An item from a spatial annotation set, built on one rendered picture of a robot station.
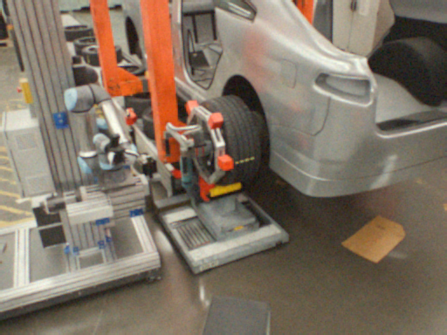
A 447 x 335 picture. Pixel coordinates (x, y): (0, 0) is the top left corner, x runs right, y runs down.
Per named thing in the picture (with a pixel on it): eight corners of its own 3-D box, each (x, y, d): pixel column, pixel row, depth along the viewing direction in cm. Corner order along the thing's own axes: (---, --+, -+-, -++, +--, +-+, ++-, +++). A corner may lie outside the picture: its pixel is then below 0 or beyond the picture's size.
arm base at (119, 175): (106, 186, 279) (103, 173, 274) (102, 175, 291) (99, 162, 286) (129, 181, 283) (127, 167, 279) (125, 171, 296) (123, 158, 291)
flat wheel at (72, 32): (99, 39, 927) (98, 27, 916) (69, 44, 892) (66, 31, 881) (86, 34, 973) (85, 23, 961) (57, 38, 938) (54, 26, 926)
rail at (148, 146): (180, 189, 398) (178, 168, 387) (170, 192, 394) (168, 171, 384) (113, 107, 593) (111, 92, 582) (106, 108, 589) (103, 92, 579)
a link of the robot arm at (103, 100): (103, 86, 267) (135, 159, 261) (85, 90, 261) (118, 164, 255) (106, 77, 257) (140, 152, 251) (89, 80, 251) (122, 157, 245)
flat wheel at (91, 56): (99, 56, 802) (97, 42, 790) (130, 58, 779) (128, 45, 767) (76, 64, 749) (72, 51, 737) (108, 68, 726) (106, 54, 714)
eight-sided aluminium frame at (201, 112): (226, 193, 314) (224, 123, 287) (217, 194, 311) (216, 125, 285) (196, 162, 357) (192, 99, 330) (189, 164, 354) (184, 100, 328)
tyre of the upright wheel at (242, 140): (216, 89, 347) (223, 166, 372) (189, 93, 339) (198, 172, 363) (258, 101, 291) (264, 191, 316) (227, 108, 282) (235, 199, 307)
